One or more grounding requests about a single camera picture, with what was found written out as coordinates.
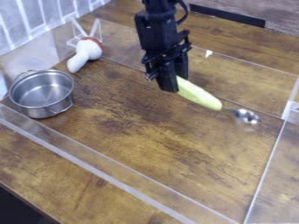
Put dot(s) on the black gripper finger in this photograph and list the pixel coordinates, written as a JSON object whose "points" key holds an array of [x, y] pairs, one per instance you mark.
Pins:
{"points": [[166, 78], [181, 65]]}

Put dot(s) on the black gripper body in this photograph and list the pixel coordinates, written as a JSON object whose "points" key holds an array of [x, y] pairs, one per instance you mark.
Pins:
{"points": [[161, 40]]}

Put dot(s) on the green handled metal spoon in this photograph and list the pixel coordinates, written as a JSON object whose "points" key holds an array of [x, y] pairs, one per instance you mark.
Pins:
{"points": [[199, 96]]}

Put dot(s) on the black bar on table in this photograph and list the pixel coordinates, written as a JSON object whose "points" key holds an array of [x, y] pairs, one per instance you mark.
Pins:
{"points": [[248, 20]]}

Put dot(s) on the white toy mushroom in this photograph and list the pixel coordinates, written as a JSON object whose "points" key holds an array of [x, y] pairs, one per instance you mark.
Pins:
{"points": [[89, 50]]}

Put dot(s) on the clear acrylic stand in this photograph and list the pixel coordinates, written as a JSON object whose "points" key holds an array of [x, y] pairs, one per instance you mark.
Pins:
{"points": [[79, 33]]}

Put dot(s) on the small steel pot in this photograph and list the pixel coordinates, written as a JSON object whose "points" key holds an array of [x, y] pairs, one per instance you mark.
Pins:
{"points": [[42, 93]]}

